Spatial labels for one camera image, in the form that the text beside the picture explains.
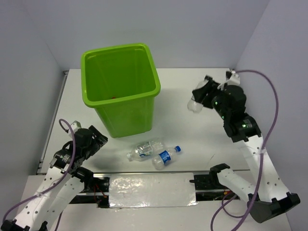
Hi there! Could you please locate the black label bottle black cap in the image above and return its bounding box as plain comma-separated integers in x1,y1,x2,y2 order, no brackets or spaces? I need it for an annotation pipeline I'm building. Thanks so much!
187,80,213,113

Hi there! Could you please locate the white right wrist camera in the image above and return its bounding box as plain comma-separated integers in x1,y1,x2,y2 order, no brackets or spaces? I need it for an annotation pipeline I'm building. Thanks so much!
217,69,240,90

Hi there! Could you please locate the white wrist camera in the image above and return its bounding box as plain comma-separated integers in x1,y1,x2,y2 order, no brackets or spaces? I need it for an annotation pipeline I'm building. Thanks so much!
217,69,240,90
68,120,81,137

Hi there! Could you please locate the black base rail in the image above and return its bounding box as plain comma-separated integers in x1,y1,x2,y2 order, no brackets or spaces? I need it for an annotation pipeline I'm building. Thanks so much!
71,172,229,208

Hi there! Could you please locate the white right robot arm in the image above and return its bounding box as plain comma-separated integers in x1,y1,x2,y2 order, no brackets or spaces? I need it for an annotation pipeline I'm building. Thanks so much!
188,76,300,223

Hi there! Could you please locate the silver foil sheet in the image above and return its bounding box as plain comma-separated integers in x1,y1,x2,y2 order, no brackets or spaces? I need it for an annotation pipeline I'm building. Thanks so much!
109,173,197,208

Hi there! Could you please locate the green plastic bin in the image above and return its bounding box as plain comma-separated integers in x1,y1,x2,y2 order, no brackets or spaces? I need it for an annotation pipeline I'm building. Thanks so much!
80,43,161,138

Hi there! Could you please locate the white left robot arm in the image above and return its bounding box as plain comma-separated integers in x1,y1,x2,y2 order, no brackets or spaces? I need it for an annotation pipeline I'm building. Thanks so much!
0,126,108,231

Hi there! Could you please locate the blue label bottle blue cap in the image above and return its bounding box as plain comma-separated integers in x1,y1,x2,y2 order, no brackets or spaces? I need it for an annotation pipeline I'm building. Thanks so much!
152,146,181,170

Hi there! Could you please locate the green label clear bottle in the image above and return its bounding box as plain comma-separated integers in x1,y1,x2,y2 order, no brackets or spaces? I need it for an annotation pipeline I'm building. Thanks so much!
126,138,165,162

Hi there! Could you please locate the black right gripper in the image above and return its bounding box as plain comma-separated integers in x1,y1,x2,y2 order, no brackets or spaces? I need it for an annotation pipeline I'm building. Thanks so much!
192,79,229,119

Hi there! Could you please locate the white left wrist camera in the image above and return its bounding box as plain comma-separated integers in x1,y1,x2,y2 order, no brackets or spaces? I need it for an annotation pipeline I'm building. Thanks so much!
68,120,81,137

